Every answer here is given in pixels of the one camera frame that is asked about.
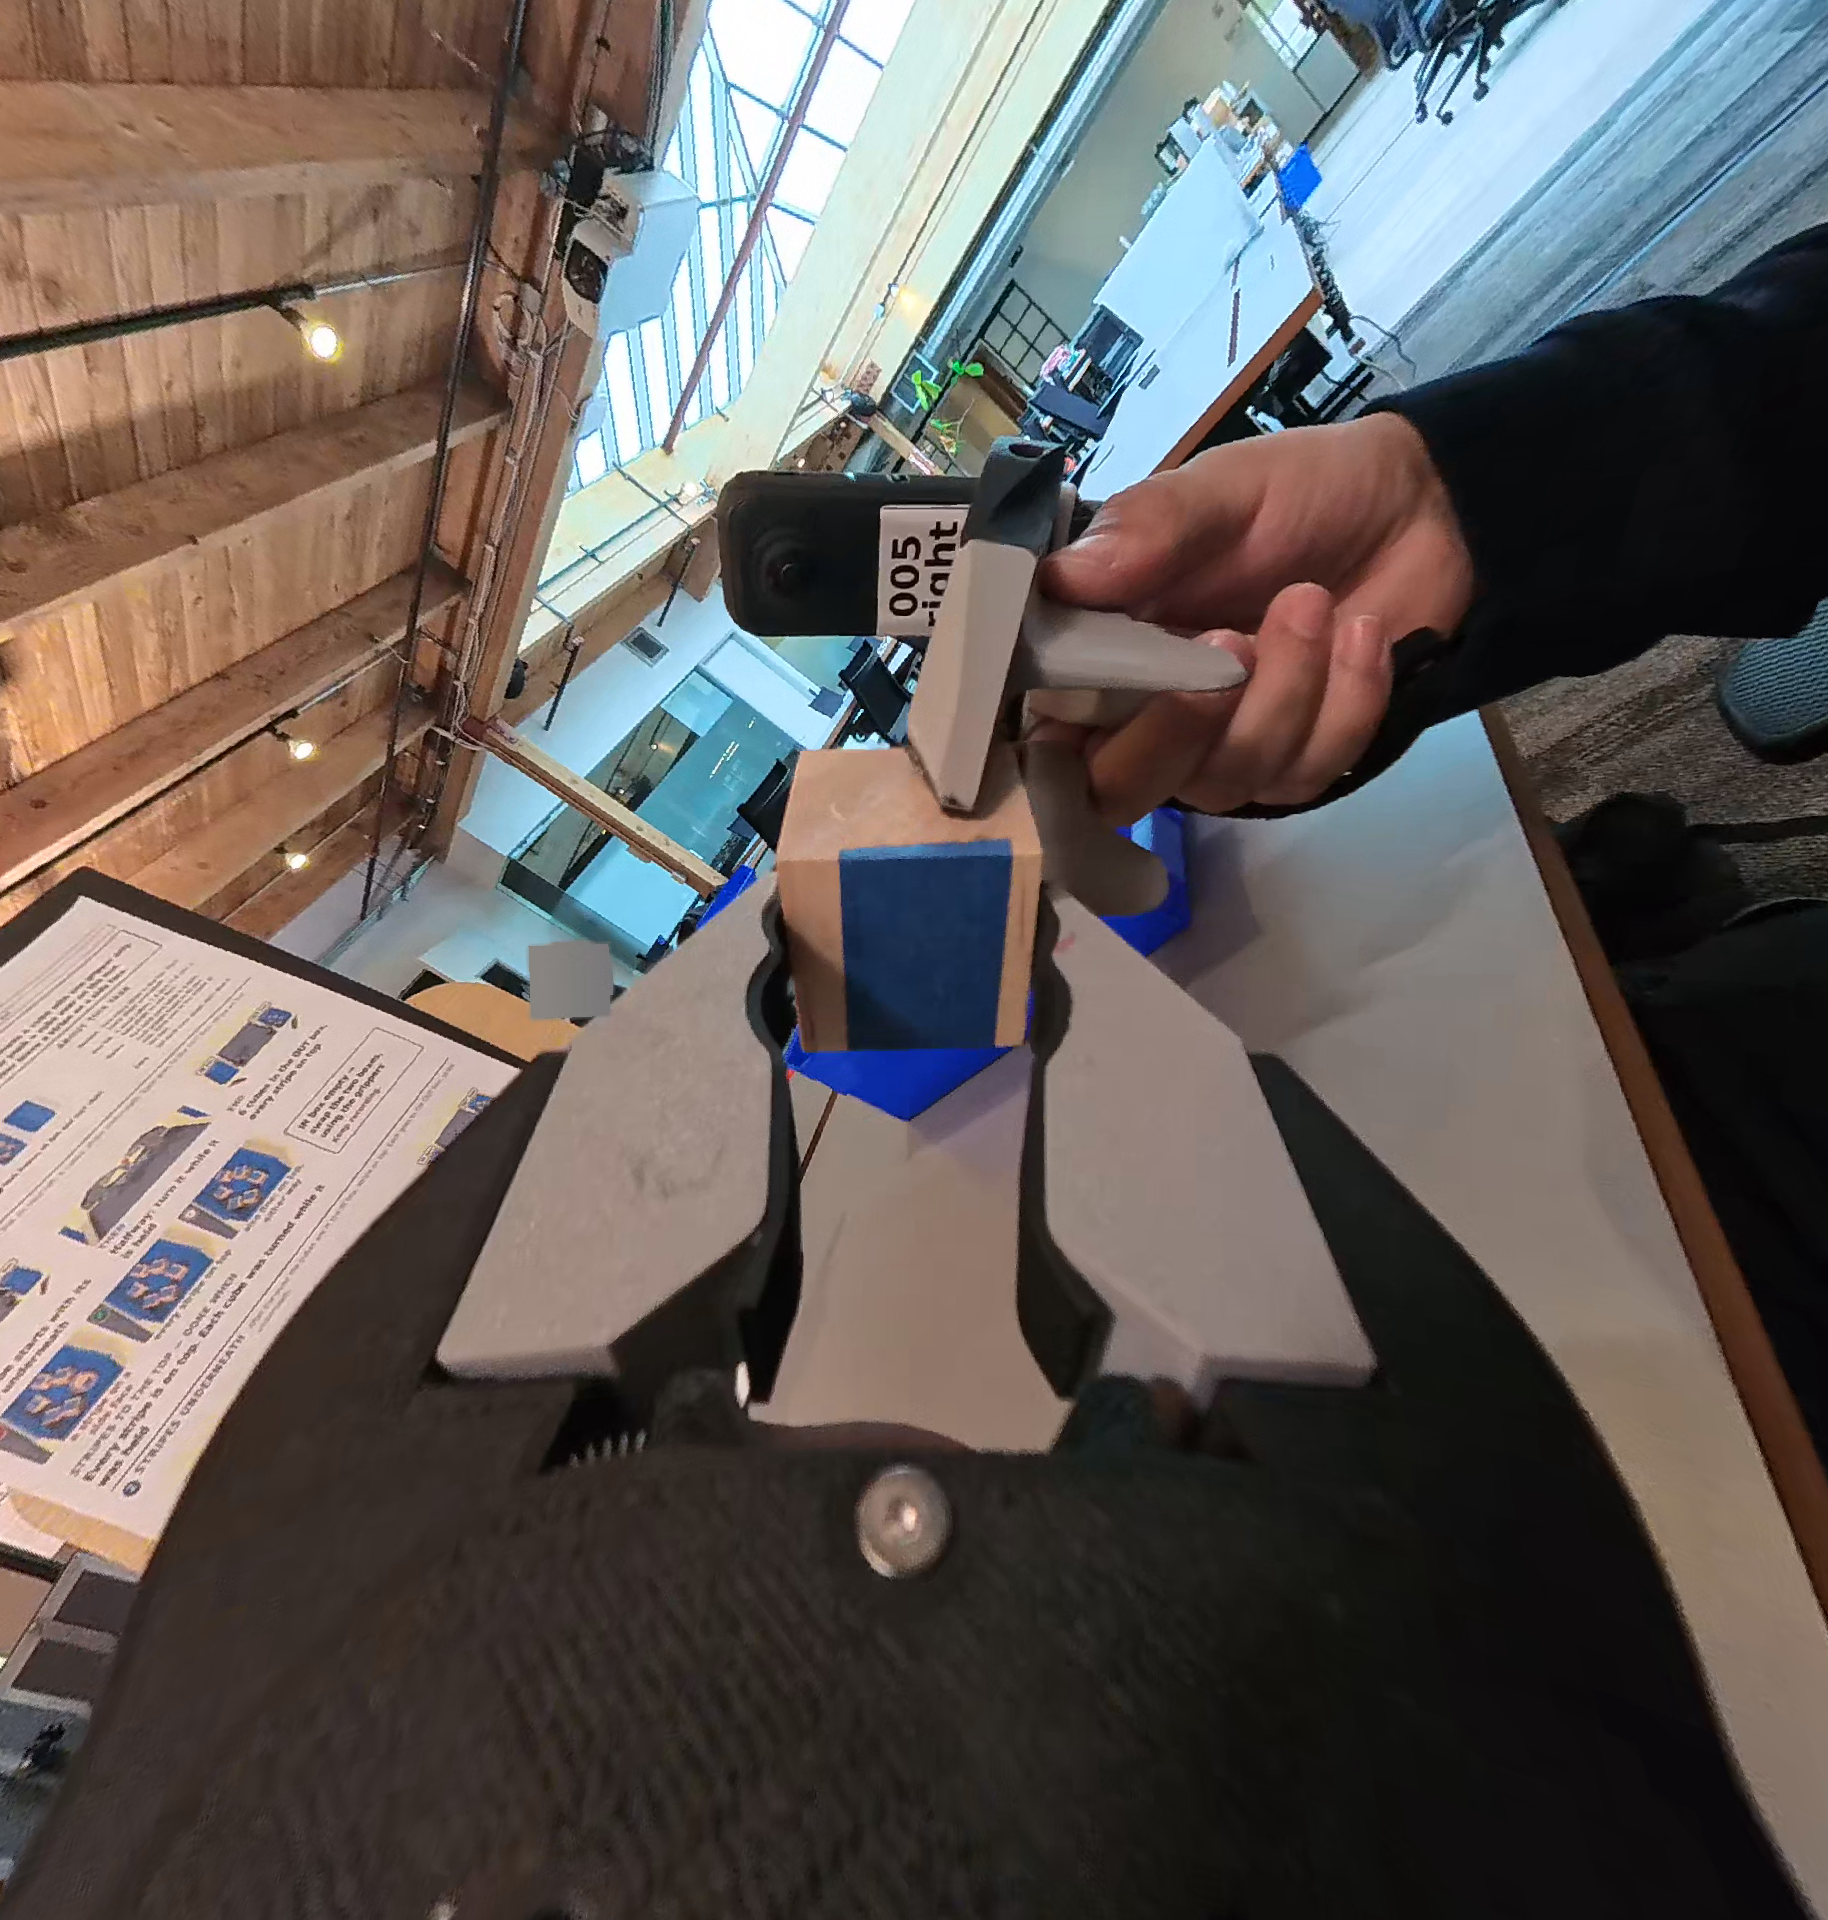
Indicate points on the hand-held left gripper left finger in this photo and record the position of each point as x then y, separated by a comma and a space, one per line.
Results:
630, 1185

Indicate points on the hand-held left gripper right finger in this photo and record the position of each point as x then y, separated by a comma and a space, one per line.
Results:
1200, 1185

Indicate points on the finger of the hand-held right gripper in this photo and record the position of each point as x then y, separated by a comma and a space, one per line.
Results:
1101, 864
975, 674

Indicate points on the blue-striped wooden cube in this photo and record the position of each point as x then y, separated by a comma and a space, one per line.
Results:
922, 959

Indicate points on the blue plastic bin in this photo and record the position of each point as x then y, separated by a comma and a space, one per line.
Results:
900, 1080

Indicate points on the person's right forearm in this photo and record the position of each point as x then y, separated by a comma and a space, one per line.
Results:
1648, 482

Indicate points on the person's right hand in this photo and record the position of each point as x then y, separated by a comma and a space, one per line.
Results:
1305, 510

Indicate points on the green neon decoration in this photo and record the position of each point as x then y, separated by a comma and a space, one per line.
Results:
944, 384

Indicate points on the black office chair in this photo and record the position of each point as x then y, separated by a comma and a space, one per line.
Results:
763, 803

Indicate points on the small blue crate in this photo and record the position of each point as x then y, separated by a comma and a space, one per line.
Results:
1298, 177
727, 899

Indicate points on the white ceiling unit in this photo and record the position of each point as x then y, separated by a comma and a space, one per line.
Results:
636, 241

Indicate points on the long white table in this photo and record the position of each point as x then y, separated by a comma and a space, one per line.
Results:
1216, 300

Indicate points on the printed instruction board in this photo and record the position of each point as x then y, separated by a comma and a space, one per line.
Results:
179, 1170

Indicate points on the person's dark trousers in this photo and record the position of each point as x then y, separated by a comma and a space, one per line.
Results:
1785, 1200

